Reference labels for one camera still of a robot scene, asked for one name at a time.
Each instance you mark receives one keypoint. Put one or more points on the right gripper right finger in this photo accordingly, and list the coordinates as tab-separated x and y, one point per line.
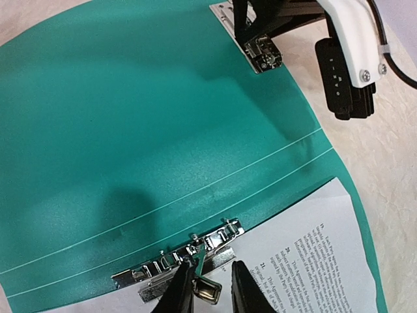
246	295

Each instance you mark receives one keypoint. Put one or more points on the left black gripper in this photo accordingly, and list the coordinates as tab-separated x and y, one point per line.
255	18

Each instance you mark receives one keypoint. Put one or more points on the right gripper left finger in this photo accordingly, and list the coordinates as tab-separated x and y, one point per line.
179	297

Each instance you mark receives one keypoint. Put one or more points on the folder cover metal clip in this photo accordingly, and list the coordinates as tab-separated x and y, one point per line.
260	51

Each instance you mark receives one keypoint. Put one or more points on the printed paper sheet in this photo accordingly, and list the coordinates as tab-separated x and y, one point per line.
308	258

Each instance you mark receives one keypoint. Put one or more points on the green file folder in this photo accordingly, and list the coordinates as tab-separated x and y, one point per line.
127	126

